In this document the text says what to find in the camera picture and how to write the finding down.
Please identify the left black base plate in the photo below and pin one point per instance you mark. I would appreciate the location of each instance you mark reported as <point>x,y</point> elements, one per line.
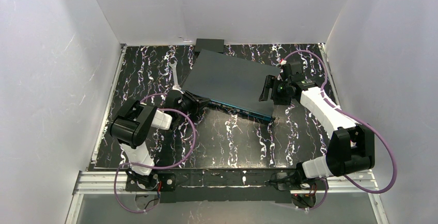
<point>152,182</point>

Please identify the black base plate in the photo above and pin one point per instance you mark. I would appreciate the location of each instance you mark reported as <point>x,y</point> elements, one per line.
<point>152,182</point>
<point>291,180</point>

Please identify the large dark network switch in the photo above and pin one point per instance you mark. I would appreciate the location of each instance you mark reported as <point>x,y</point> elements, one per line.
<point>231,83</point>

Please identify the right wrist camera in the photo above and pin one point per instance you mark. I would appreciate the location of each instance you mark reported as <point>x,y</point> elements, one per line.
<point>292,72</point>

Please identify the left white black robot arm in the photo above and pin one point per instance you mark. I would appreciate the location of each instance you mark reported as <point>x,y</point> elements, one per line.
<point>135,118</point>

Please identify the small black switch box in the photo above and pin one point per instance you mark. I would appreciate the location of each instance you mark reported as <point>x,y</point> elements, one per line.
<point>214,45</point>

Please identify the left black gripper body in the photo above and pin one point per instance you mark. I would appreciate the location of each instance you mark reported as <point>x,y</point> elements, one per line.
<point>198,102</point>

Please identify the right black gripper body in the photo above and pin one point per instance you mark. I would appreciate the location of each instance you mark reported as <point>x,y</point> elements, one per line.
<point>270,88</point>

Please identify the aluminium front rail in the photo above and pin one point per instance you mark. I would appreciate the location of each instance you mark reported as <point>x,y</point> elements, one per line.
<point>106,182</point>

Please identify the silver open-end wrench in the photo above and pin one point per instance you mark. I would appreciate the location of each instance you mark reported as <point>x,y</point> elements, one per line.
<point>173,66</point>

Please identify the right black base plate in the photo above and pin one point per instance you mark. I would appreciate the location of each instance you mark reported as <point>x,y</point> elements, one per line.
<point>291,180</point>

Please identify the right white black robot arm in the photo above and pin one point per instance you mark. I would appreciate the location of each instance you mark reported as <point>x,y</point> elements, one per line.
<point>351,145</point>

